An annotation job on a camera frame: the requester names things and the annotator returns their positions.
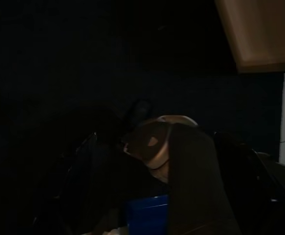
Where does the round silver metal part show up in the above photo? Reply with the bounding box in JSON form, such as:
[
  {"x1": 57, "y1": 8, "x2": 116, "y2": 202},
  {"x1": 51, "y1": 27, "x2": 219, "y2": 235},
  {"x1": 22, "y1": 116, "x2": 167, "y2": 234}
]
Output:
[{"x1": 123, "y1": 114, "x2": 199, "y2": 184}]

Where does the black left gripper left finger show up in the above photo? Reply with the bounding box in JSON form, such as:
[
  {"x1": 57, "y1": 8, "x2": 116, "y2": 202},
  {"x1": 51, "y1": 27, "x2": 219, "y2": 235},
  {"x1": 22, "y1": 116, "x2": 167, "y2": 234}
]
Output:
[{"x1": 59, "y1": 132, "x2": 126, "y2": 235}]

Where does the blue rectangular object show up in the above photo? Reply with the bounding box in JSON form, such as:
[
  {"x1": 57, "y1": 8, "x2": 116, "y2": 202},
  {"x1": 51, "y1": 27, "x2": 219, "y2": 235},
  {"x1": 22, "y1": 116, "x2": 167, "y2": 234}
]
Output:
[{"x1": 125, "y1": 194, "x2": 170, "y2": 235}]

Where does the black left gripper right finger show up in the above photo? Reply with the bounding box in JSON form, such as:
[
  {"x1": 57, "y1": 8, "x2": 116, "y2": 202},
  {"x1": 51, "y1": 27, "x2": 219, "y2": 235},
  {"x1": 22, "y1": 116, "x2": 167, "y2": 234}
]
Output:
[{"x1": 168, "y1": 122, "x2": 242, "y2": 235}]

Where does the light wooden dining table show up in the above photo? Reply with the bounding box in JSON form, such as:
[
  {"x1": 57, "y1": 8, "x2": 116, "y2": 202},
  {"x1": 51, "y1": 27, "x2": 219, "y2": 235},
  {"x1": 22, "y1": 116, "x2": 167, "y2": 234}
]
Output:
[{"x1": 214, "y1": 0, "x2": 285, "y2": 73}]

